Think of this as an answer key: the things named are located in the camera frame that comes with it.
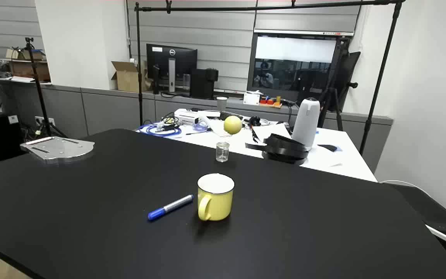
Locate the blue marker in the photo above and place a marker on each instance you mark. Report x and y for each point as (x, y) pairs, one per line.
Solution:
(170, 207)

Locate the yellow enamel mug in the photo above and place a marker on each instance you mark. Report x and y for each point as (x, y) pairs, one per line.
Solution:
(216, 201)

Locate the small clear glass jar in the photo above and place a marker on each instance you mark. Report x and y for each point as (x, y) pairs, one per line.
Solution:
(222, 151)

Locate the yellow ball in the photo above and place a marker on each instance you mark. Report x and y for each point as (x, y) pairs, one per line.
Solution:
(233, 124)

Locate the black tools pile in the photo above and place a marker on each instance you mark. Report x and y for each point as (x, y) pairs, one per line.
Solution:
(255, 131)

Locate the white paper cup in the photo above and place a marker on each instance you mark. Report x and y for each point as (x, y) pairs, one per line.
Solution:
(222, 103)

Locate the white box device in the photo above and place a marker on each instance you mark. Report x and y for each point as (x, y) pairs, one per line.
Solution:
(252, 97)

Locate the black desktop box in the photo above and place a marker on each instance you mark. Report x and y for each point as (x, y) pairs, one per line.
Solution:
(204, 83)

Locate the orange red small items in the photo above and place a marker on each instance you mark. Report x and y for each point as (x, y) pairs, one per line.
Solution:
(270, 100)

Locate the black bowl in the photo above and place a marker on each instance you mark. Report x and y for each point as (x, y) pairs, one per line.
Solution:
(286, 148)

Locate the white kettle jug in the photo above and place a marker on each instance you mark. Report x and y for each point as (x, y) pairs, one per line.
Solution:
(306, 122)

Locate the black computer monitor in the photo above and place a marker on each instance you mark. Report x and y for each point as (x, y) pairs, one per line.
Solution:
(171, 62)

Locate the open cardboard box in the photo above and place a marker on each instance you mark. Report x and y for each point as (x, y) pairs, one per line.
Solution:
(128, 77)

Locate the white table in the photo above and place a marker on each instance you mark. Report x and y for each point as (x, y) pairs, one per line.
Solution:
(337, 159)

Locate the white paper sheets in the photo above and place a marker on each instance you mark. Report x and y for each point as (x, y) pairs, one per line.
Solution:
(58, 147)

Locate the thin black tripod stand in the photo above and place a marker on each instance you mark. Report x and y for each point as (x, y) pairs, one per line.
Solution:
(40, 93)

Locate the brown cardboard box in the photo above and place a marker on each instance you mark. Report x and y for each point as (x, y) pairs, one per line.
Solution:
(27, 68)

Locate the large dark wall screen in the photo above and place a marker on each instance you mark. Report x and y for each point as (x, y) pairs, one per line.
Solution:
(294, 63)

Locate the black pole frame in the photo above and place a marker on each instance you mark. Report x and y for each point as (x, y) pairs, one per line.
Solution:
(140, 62)

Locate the black camera tripod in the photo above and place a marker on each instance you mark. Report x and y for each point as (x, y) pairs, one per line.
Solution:
(337, 82)

